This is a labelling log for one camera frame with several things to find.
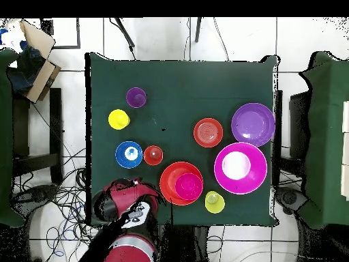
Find large pink bowl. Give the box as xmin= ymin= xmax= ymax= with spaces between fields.
xmin=213 ymin=141 xmax=269 ymax=195

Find black pedestal foot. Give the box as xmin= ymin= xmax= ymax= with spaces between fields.
xmin=275 ymin=186 xmax=307 ymax=215
xmin=10 ymin=184 xmax=59 ymax=216

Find dark blue cloth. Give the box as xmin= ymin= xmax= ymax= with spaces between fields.
xmin=6 ymin=40 xmax=46 ymax=95

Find bright yellow cup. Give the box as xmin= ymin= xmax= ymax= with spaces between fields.
xmin=108 ymin=108 xmax=131 ymax=131

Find purple cup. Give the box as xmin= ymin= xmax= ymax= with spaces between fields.
xmin=125 ymin=87 xmax=147 ymax=109

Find small orange bowl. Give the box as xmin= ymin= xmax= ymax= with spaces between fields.
xmin=193 ymin=117 xmax=224 ymax=149

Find black square frame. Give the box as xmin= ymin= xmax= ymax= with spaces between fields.
xmin=40 ymin=17 xmax=81 ymax=50

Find tangle of floor cables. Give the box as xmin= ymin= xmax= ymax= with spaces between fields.
xmin=12 ymin=147 xmax=104 ymax=262

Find purple bowl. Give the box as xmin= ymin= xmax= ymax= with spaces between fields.
xmin=230 ymin=102 xmax=277 ymax=147

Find green-covered side table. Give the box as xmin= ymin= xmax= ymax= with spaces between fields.
xmin=0 ymin=48 xmax=25 ymax=229
xmin=297 ymin=50 xmax=349 ymax=230

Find black stool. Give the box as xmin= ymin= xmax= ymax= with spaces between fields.
xmin=12 ymin=87 xmax=64 ymax=185

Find white box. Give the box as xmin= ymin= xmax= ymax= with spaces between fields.
xmin=342 ymin=133 xmax=349 ymax=165
xmin=342 ymin=100 xmax=349 ymax=134

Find small blue bowl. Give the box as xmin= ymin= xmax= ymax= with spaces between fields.
xmin=115 ymin=141 xmax=144 ymax=169

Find black tripod leg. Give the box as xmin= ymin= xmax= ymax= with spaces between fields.
xmin=194 ymin=16 xmax=203 ymax=44
xmin=109 ymin=17 xmax=136 ymax=59

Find pale yellow cup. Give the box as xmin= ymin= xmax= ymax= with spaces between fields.
xmin=204 ymin=190 xmax=226 ymax=214

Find cardboard box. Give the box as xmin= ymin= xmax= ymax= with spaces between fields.
xmin=6 ymin=19 xmax=62 ymax=104

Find small pink-red bowl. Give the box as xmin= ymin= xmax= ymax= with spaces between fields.
xmin=174 ymin=173 xmax=204 ymax=201

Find large orange bowl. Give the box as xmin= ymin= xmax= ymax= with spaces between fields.
xmin=159 ymin=161 xmax=204 ymax=206

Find black box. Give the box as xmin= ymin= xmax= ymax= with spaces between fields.
xmin=288 ymin=91 xmax=312 ymax=159

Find orange cup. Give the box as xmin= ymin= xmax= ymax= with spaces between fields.
xmin=143 ymin=145 xmax=164 ymax=166

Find dark green tablecloth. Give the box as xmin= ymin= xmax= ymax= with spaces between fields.
xmin=85 ymin=52 xmax=280 ymax=227

